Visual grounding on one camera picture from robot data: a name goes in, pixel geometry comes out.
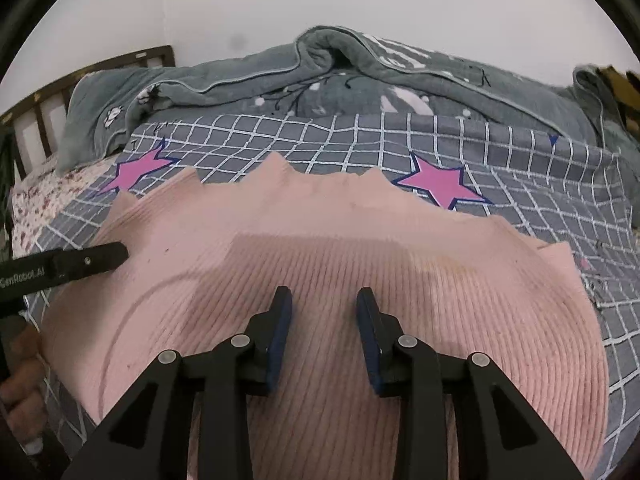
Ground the grey checked blanket with stars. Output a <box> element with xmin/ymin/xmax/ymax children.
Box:
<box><xmin>22</xmin><ymin>112</ymin><xmax>640</xmax><ymax>480</ymax></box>

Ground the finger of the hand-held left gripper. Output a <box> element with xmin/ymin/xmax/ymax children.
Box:
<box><xmin>55</xmin><ymin>241</ymin><xmax>129</xmax><ymax>281</ymax></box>

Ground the grey fleece blanket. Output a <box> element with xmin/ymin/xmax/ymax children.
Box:
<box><xmin>55</xmin><ymin>25</ymin><xmax>640</xmax><ymax>181</ymax></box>

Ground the floral bed sheet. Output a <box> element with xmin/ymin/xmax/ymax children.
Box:
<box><xmin>10</xmin><ymin>157</ymin><xmax>118</xmax><ymax>256</ymax></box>

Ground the dark wooden headboard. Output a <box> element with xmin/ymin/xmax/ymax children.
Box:
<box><xmin>0</xmin><ymin>45</ymin><xmax>177</xmax><ymax>181</ymax></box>

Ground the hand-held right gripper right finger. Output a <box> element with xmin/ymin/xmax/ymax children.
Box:
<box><xmin>355</xmin><ymin>287</ymin><xmax>586</xmax><ymax>480</ymax></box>

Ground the person's left hand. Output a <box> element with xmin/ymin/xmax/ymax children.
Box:
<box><xmin>0</xmin><ymin>330</ymin><xmax>48</xmax><ymax>456</ymax></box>

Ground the brown clothes pile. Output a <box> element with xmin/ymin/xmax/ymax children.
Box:
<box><xmin>597</xmin><ymin>62</ymin><xmax>640</xmax><ymax>131</ymax></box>

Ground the pink knit sweater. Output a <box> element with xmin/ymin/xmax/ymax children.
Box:
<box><xmin>39</xmin><ymin>152</ymin><xmax>611</xmax><ymax>480</ymax></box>

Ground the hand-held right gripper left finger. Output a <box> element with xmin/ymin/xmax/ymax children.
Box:
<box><xmin>60</xmin><ymin>286</ymin><xmax>293</xmax><ymax>480</ymax></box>

